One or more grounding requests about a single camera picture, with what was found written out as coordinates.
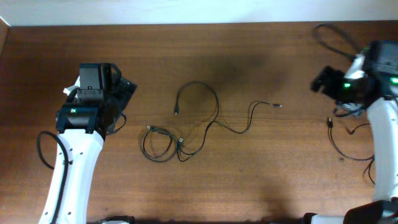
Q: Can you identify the thin black micro cable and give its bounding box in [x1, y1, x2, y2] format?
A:
[214, 100, 283, 135]

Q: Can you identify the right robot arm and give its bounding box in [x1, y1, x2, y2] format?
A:
[302, 40, 397, 223]

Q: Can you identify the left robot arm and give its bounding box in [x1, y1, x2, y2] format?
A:
[37, 63, 137, 223]

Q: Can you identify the right camera cable black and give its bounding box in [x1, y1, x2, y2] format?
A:
[312, 23, 362, 61]

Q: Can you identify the camera cable black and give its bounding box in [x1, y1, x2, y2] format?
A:
[312, 23, 362, 61]
[36, 131, 69, 224]

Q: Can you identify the left camera cable black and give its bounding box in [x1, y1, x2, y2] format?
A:
[36, 131, 69, 224]

